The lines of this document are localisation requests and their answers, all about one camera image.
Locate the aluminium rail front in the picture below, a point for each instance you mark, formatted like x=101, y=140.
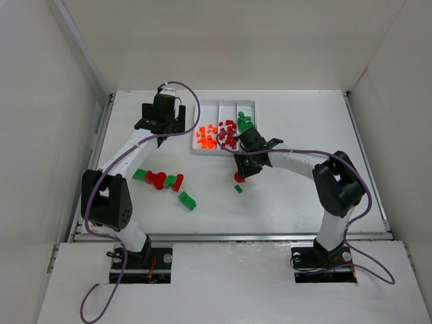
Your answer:
x=258, y=238

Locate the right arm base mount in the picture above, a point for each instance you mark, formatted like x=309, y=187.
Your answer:
x=312, y=266

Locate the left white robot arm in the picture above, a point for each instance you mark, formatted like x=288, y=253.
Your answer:
x=106, y=204

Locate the white three-compartment tray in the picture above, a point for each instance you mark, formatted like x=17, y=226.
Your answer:
x=219, y=119

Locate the red round dome lego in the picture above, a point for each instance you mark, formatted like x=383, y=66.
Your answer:
x=238, y=178

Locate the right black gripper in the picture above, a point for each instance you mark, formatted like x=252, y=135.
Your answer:
x=246, y=167

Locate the green arch lego brick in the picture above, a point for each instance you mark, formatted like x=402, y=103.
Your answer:
x=187, y=201

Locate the small green lego wedge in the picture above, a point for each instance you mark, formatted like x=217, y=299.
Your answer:
x=238, y=189

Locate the green 2x3 lego plate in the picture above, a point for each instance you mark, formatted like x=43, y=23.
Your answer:
x=245, y=127

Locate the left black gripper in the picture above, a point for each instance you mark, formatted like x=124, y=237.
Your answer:
x=181, y=115

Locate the green red long lego assembly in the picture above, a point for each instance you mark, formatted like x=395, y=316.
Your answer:
x=160, y=180

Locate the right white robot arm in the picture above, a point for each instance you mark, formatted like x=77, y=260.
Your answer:
x=339, y=190

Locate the orange round lego piece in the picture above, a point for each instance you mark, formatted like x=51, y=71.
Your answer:
x=209, y=144

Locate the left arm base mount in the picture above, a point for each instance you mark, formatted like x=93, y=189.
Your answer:
x=157, y=270

